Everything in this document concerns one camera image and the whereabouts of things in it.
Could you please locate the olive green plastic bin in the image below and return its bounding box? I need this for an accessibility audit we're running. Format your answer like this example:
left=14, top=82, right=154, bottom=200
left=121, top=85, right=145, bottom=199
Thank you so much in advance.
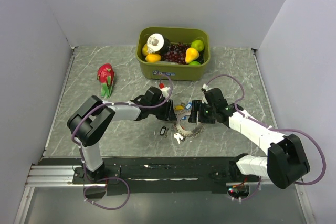
left=136, top=26, right=211, bottom=81

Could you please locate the yellow tag key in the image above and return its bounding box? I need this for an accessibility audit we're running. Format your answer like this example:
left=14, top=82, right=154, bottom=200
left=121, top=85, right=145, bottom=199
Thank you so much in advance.
left=174, top=105, right=184, bottom=111

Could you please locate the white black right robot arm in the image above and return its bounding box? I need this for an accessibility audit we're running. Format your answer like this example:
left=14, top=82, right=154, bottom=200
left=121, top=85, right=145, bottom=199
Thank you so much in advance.
left=188, top=88, right=310, bottom=189

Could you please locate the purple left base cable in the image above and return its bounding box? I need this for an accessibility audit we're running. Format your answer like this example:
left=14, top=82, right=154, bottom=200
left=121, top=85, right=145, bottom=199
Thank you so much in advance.
left=82, top=177, right=131, bottom=211

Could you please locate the green lime toy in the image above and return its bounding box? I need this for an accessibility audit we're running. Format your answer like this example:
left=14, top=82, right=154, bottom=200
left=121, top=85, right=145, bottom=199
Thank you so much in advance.
left=191, top=40, right=205, bottom=52

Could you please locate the large silver toothed keyring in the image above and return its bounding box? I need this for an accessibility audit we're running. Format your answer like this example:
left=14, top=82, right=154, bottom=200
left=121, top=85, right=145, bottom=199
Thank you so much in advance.
left=174, top=112, right=204, bottom=137

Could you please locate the aluminium rail frame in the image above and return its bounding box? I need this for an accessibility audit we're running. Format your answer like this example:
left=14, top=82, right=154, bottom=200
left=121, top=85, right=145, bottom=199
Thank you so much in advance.
left=24, top=164, right=82, bottom=188

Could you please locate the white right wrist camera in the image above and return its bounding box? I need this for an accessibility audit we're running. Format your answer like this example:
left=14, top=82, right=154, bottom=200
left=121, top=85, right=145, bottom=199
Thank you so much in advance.
left=201, top=83, right=211, bottom=104

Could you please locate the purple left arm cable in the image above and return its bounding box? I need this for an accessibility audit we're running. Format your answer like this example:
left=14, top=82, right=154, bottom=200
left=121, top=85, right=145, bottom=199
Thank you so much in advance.
left=71, top=74, right=173, bottom=146

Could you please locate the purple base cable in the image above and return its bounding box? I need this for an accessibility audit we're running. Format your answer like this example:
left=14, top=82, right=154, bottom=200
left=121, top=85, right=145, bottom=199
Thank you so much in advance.
left=230, top=176, right=263, bottom=204
left=82, top=177, right=131, bottom=211

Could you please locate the orange yellow mango toy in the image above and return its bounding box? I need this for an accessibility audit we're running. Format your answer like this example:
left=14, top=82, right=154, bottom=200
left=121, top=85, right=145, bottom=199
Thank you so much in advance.
left=145, top=53, right=161, bottom=63

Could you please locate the blue tag key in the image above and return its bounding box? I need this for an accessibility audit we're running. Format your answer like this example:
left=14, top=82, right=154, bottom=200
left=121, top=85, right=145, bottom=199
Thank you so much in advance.
left=185, top=102, right=192, bottom=110

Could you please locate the green fruit toy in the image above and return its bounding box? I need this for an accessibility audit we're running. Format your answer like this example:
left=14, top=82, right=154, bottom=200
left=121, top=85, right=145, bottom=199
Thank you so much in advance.
left=189, top=61, right=201, bottom=66

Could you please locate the yellow pear toy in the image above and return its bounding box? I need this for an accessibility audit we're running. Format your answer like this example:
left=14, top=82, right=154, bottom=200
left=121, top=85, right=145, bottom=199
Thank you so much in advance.
left=185, top=47, right=200, bottom=64

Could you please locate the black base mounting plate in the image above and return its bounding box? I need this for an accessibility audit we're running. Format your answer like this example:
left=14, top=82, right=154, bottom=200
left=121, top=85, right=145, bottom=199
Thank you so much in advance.
left=72, top=157, right=266, bottom=196

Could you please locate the dark red grape bunch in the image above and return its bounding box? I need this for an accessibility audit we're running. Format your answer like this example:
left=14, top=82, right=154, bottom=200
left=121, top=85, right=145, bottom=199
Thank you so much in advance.
left=161, top=43, right=190, bottom=65

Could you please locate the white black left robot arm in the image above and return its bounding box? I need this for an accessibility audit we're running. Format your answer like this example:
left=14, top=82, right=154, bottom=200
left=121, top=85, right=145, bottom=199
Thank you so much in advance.
left=67, top=87, right=177, bottom=183

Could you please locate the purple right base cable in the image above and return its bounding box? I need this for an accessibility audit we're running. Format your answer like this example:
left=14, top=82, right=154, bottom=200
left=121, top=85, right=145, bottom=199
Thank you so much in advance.
left=230, top=176, right=263, bottom=204

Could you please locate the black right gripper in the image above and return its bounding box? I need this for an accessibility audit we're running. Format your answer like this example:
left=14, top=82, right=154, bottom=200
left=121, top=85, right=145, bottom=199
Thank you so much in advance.
left=187, top=100, right=216, bottom=124

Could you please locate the red dragon fruit toy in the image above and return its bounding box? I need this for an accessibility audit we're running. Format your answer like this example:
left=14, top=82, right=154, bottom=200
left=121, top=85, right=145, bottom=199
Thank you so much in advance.
left=97, top=63, right=115, bottom=99

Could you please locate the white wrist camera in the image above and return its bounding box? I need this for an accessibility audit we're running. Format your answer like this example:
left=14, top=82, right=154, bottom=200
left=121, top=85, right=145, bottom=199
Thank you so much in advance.
left=159, top=83, right=170, bottom=99
left=201, top=83, right=211, bottom=104

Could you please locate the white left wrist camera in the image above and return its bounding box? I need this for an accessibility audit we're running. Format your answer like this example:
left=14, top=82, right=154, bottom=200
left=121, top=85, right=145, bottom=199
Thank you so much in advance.
left=159, top=83, right=170, bottom=99

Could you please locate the yellow lemon toy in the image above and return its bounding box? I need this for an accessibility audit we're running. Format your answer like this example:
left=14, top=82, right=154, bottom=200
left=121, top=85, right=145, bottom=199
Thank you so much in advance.
left=141, top=44, right=149, bottom=57

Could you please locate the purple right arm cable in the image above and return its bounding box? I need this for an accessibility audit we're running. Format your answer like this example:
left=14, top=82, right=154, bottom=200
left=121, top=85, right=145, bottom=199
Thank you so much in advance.
left=207, top=73, right=326, bottom=186

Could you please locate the white black cylinder roll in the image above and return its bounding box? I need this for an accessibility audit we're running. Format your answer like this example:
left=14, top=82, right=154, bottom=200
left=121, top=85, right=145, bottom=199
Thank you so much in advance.
left=146, top=33, right=171, bottom=55

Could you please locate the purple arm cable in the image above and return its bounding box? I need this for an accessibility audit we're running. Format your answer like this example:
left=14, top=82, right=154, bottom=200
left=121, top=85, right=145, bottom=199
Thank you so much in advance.
left=71, top=74, right=173, bottom=146
left=207, top=73, right=326, bottom=186

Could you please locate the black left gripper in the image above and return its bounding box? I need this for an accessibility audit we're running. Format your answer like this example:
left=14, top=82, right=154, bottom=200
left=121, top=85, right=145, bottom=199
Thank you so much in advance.
left=150, top=98, right=177, bottom=121

